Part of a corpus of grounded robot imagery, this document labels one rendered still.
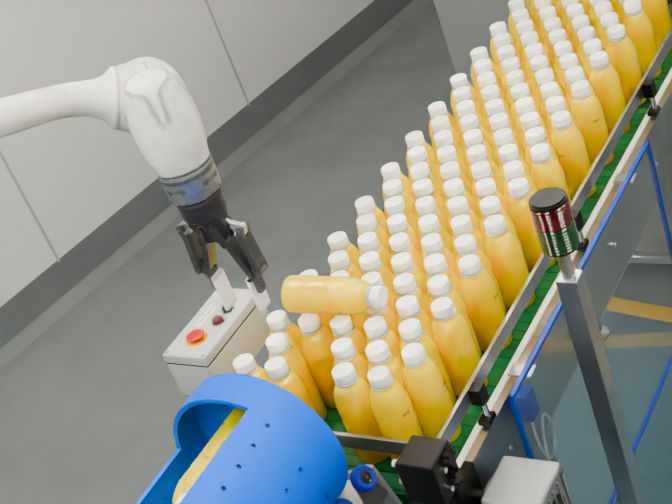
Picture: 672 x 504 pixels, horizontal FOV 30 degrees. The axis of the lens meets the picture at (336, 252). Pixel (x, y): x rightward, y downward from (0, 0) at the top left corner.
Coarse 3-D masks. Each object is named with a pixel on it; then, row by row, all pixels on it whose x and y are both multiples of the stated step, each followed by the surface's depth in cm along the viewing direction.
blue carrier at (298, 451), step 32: (224, 384) 192; (256, 384) 191; (192, 416) 204; (224, 416) 201; (256, 416) 186; (288, 416) 188; (192, 448) 206; (224, 448) 182; (256, 448) 183; (288, 448) 185; (320, 448) 189; (160, 480) 199; (224, 480) 178; (256, 480) 180; (288, 480) 183; (320, 480) 188
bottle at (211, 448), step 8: (232, 416) 194; (240, 416) 194; (224, 424) 194; (232, 424) 193; (216, 432) 193; (224, 432) 192; (216, 440) 191; (224, 440) 190; (208, 448) 190; (216, 448) 189; (200, 456) 189; (208, 456) 188; (192, 464) 188; (200, 464) 187; (192, 472) 187; (200, 472) 186; (184, 480) 188; (192, 480) 186; (184, 488) 187
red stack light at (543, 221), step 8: (568, 200) 200; (560, 208) 199; (568, 208) 200; (536, 216) 201; (544, 216) 200; (552, 216) 199; (560, 216) 199; (568, 216) 201; (536, 224) 202; (544, 224) 200; (552, 224) 200; (560, 224) 200; (568, 224) 201; (544, 232) 202; (552, 232) 201
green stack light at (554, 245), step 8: (536, 232) 204; (560, 232) 201; (568, 232) 201; (576, 232) 203; (544, 240) 203; (552, 240) 202; (560, 240) 202; (568, 240) 202; (576, 240) 203; (544, 248) 204; (552, 248) 203; (560, 248) 203; (568, 248) 203; (576, 248) 204; (552, 256) 204; (560, 256) 203
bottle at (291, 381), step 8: (288, 368) 218; (288, 376) 218; (296, 376) 219; (280, 384) 217; (288, 384) 217; (296, 384) 218; (304, 384) 220; (296, 392) 218; (304, 392) 219; (304, 400) 219; (312, 400) 222; (312, 408) 222
